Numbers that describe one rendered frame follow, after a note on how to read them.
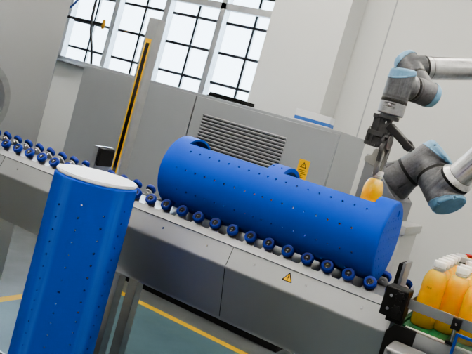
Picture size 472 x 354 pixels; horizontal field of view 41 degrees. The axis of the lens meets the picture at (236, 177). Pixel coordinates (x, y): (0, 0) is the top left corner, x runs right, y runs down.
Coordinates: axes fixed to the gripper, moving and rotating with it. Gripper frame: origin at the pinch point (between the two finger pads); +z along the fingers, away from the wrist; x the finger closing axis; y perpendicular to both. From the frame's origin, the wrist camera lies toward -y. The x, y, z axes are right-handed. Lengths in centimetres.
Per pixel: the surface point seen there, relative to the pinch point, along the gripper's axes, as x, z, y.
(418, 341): 29, 42, -33
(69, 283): 59, 61, 71
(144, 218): 19, 42, 77
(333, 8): -247, -103, 136
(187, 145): 14, 10, 70
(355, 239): 19.9, 21.7, -4.3
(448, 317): 27, 33, -39
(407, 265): 9.3, 25.6, -20.3
